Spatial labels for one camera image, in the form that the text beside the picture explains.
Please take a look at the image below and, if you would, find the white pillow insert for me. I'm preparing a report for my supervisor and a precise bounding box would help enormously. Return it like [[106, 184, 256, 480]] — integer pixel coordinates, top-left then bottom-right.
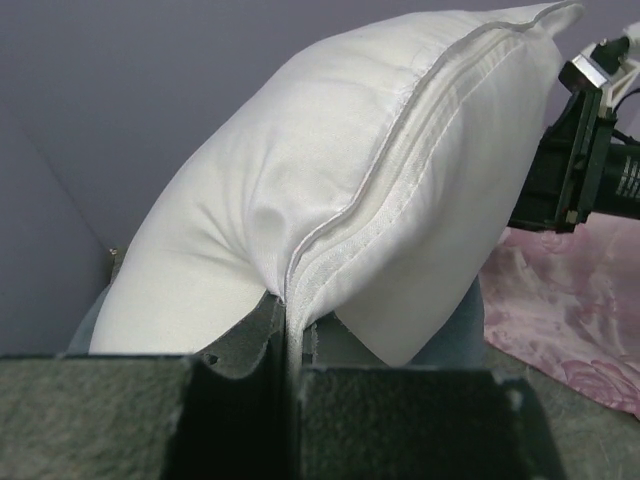
[[89, 1, 583, 366]]

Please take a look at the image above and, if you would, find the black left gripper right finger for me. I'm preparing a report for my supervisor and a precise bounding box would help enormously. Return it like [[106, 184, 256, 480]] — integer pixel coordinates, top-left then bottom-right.
[[292, 334, 567, 479]]

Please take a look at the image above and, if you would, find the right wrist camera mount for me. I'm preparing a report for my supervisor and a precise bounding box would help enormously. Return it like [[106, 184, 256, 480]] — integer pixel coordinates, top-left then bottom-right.
[[558, 22, 639, 112]]

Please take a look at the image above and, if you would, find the blue-grey fabric pillowcase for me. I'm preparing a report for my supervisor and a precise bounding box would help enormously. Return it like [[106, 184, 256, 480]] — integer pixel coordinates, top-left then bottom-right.
[[66, 280, 485, 369]]

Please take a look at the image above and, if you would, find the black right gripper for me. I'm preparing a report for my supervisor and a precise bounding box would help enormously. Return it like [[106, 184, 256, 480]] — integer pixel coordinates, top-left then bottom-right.
[[508, 89, 639, 234]]

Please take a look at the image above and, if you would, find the pink rose satin pillow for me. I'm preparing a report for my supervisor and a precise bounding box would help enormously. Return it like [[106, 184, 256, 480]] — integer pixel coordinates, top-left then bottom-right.
[[480, 215, 639, 416]]

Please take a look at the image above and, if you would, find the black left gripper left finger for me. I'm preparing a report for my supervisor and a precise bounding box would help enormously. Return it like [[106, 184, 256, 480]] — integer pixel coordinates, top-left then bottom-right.
[[1, 295, 285, 479]]

